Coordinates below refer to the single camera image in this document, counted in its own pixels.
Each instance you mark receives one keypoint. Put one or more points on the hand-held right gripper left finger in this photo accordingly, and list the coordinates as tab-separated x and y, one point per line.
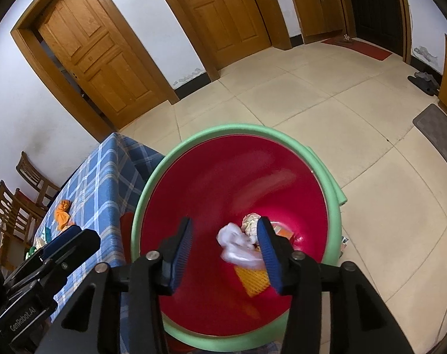
179	261

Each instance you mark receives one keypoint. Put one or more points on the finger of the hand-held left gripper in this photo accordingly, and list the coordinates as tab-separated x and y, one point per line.
76	249
63	239

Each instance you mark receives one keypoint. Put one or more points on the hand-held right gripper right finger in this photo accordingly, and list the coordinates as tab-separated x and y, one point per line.
269	261

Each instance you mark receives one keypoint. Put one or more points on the orange mesh bag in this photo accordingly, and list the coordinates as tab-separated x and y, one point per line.
62	215

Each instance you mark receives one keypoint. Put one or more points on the cream plastic bag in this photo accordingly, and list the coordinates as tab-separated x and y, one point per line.
40	241

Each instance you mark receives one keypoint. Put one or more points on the large yellow foam net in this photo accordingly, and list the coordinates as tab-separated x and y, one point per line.
251	282

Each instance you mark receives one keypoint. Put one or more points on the orange cardboard box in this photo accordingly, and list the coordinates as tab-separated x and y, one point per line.
282	231

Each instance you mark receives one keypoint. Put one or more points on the small green object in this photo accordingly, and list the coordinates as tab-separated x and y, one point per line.
30	253

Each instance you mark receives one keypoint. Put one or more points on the white plastic bag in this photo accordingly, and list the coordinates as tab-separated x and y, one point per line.
234	245

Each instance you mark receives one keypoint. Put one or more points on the red bin with green rim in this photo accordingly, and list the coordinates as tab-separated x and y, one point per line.
208	177

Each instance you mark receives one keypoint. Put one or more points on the wooden chair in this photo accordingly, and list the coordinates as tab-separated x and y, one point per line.
35	179
9	214

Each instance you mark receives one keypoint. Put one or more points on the blue plaid blanket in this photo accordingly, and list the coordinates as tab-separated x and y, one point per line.
98	177

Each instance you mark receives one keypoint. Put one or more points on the ajar wooden door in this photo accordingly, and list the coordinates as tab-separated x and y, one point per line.
98	55

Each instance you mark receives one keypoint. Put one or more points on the grey floor mat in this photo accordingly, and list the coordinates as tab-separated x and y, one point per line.
439	132

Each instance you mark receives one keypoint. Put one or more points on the red door mat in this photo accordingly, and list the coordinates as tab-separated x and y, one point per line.
360	47

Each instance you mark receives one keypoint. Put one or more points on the dark slipper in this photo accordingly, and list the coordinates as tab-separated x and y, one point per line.
422	85
430	78

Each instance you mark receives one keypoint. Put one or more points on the closed wooden door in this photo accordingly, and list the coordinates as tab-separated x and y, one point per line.
223	18

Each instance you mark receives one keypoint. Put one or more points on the low wooden cabinet door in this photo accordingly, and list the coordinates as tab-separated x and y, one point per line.
317	7

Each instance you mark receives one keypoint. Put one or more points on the dark entrance door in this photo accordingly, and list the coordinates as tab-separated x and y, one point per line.
374	11

